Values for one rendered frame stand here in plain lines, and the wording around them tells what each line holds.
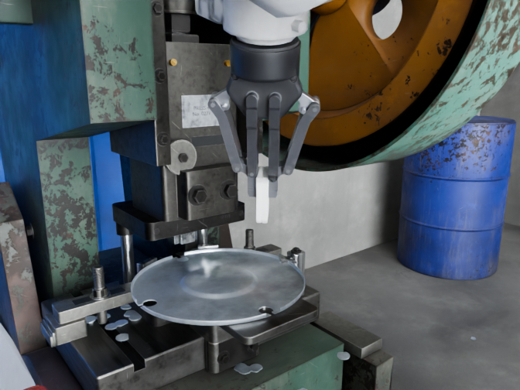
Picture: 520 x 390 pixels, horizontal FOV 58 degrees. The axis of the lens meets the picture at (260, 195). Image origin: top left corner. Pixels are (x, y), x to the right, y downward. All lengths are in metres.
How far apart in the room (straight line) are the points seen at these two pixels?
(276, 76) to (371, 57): 0.51
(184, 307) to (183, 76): 0.35
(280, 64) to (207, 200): 0.34
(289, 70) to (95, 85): 0.27
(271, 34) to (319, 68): 0.62
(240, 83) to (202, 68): 0.26
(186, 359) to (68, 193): 0.40
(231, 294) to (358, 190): 2.35
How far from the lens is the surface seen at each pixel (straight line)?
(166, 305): 0.75
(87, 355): 0.81
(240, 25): 0.48
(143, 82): 0.69
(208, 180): 0.77
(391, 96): 0.92
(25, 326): 1.08
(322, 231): 2.89
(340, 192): 2.94
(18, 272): 1.07
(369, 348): 0.94
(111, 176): 2.04
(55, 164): 0.97
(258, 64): 0.49
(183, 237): 0.88
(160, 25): 0.71
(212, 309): 0.73
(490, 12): 0.80
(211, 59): 0.79
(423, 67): 0.88
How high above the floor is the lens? 1.12
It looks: 14 degrees down
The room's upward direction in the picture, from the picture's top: straight up
